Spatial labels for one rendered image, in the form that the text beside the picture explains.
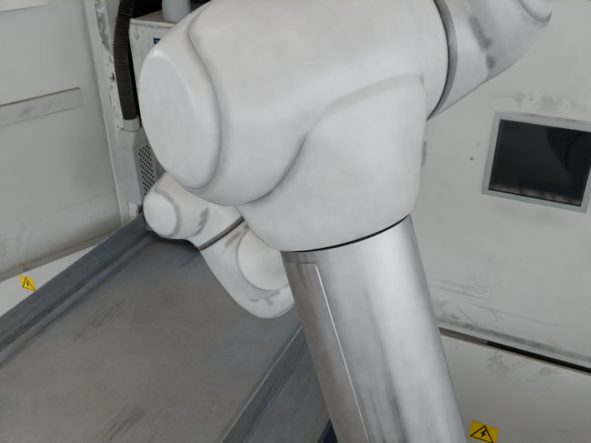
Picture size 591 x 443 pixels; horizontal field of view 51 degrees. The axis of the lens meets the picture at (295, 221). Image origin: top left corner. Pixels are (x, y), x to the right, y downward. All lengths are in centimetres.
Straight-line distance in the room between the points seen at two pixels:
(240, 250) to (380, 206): 55
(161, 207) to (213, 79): 59
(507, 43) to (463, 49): 4
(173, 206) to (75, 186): 71
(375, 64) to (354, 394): 23
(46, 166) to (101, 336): 44
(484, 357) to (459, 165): 44
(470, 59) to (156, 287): 109
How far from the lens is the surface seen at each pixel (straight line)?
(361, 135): 38
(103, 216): 167
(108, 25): 148
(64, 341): 136
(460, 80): 48
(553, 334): 134
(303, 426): 136
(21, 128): 151
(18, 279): 214
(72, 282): 148
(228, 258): 95
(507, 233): 122
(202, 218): 94
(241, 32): 36
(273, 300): 98
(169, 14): 140
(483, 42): 48
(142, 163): 143
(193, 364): 124
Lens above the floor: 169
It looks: 30 degrees down
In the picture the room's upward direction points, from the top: 1 degrees counter-clockwise
